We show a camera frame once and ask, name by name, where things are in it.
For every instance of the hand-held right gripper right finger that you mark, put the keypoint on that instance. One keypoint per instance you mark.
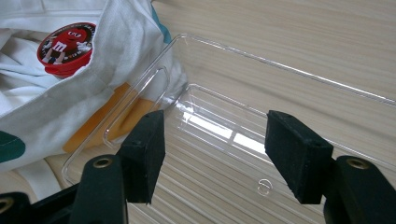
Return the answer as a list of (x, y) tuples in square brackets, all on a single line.
[(299, 158)]

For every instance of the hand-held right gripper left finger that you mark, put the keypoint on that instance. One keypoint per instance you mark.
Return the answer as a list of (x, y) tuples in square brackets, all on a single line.
[(141, 158)]

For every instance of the clear plastic bin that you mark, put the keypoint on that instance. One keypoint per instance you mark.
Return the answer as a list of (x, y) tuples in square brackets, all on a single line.
[(236, 149)]

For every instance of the white cloth tote bag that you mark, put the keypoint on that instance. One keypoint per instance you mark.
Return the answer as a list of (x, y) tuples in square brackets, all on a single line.
[(102, 77)]

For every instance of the red round candy container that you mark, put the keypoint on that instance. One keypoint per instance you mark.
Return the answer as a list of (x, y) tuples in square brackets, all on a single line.
[(66, 49)]

